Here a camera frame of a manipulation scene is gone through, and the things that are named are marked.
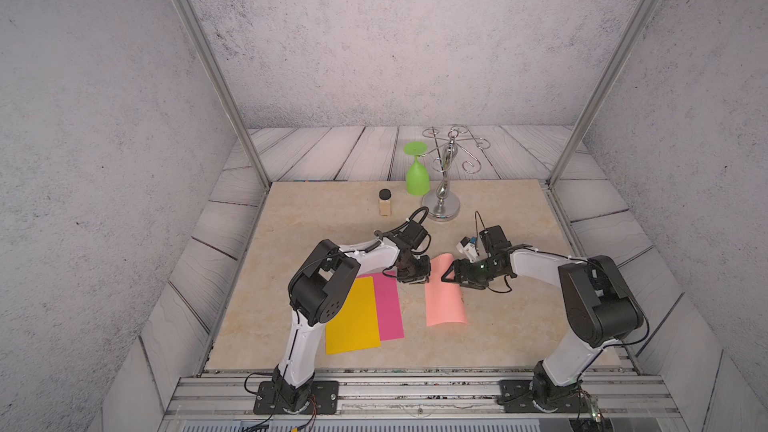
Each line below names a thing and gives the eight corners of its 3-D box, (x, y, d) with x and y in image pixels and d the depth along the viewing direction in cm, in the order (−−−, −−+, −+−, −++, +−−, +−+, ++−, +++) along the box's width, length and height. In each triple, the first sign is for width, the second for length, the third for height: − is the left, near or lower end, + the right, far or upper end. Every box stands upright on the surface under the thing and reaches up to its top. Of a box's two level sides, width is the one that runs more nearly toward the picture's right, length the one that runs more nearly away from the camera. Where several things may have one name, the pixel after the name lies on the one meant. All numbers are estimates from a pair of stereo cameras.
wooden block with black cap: (379, 216, 112) (378, 198, 105) (379, 206, 115) (378, 188, 108) (391, 216, 112) (391, 198, 105) (391, 206, 115) (391, 188, 108)
